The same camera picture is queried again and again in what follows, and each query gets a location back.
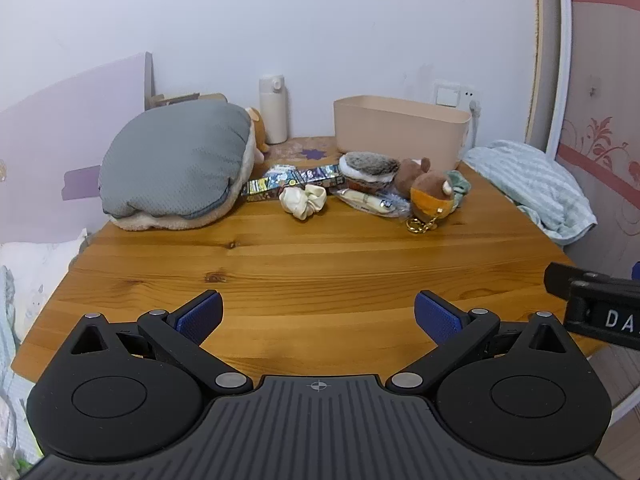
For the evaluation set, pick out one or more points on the white thermos bottle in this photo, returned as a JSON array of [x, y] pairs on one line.
[[272, 110]]

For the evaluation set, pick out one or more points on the striped light blue blanket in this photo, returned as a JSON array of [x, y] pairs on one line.
[[540, 185]]

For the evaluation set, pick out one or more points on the brown bear plush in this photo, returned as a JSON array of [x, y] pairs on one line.
[[407, 172]]

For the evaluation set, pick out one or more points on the green scrunchie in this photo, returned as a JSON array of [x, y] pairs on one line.
[[459, 182]]

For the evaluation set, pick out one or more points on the orange corgi plush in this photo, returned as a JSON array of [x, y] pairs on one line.
[[257, 132]]

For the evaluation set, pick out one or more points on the grey plush pillow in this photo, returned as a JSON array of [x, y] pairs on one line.
[[175, 160]]

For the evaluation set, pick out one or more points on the cream scrunchie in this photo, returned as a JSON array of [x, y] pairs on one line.
[[300, 200]]

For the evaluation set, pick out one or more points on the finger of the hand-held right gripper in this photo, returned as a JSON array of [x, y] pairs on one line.
[[560, 280]]

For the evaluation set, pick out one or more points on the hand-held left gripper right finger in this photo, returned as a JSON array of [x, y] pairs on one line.
[[437, 315]]

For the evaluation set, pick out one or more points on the white wall socket panel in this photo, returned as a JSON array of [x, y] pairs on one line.
[[446, 94]]

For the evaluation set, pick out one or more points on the floral pink wardrobe door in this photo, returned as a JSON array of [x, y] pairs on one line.
[[600, 110]]

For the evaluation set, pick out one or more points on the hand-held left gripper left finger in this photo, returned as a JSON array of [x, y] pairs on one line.
[[200, 315]]

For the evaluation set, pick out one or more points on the beige plastic container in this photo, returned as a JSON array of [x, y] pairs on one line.
[[400, 130]]

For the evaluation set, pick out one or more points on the white printed bedding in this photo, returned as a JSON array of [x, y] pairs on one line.
[[30, 270]]

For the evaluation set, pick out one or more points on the long colourful printed box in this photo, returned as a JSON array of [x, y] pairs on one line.
[[300, 177]]

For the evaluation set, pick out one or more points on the purple flower patterned mat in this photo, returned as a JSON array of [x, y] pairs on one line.
[[310, 152]]

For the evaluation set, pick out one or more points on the clear plastic packet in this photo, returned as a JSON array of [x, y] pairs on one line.
[[367, 202]]

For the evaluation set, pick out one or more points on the lavender board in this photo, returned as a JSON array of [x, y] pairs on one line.
[[60, 125]]

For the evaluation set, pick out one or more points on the grey hedgehog plush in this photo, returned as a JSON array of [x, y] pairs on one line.
[[367, 165]]

